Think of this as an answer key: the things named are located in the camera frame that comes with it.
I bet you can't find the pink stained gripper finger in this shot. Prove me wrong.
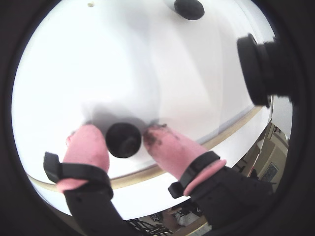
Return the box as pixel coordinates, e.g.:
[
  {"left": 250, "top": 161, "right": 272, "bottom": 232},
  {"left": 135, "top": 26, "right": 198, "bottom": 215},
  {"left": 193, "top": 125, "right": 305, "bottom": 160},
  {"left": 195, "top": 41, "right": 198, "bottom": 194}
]
[{"left": 142, "top": 124, "right": 274, "bottom": 231}]

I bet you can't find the pink covered gripper finger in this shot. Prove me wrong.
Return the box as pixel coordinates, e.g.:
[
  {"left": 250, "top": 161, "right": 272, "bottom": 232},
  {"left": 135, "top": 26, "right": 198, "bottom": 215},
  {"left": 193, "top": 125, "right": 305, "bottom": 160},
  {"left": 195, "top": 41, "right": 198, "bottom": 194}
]
[{"left": 43, "top": 124, "right": 140, "bottom": 236}]

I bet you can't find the round dark blueberry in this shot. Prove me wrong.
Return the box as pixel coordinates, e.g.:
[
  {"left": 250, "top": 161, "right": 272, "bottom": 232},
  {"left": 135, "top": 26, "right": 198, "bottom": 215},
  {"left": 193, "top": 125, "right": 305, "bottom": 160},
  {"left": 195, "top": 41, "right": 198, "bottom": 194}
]
[
  {"left": 105, "top": 122, "right": 143, "bottom": 159},
  {"left": 173, "top": 0, "right": 205, "bottom": 21}
]

